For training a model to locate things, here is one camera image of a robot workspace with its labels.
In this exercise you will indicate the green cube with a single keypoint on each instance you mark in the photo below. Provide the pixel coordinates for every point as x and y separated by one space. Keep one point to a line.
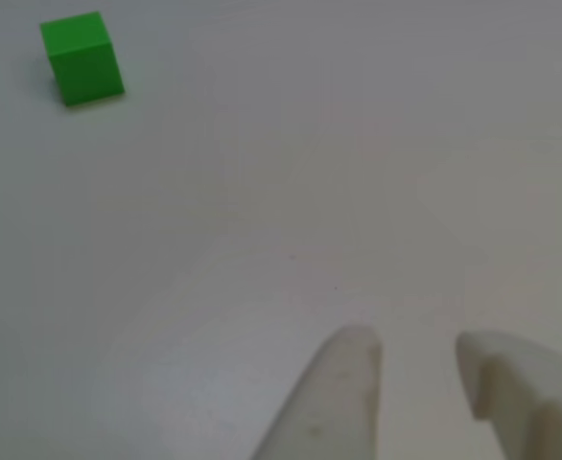
82 57

